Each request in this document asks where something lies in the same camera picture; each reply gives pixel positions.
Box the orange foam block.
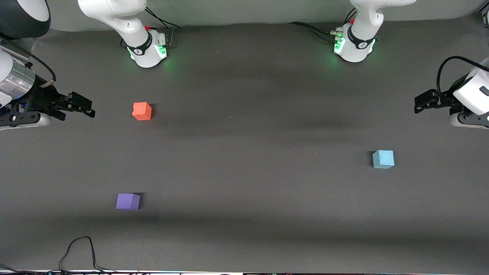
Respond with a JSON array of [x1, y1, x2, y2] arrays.
[[132, 102, 152, 121]]

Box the black left base cable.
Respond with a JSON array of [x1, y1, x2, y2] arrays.
[[288, 21, 338, 42]]

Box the purple foam block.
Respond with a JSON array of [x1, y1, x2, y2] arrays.
[[116, 193, 141, 210]]

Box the dark grey table mat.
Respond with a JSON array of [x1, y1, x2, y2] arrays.
[[0, 15, 489, 272]]

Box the black looped table cable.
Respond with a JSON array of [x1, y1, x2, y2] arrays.
[[58, 236, 115, 273]]

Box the black right base cables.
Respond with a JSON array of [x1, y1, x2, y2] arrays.
[[144, 6, 181, 48]]

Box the light blue foam block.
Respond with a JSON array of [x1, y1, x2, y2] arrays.
[[372, 150, 395, 169]]

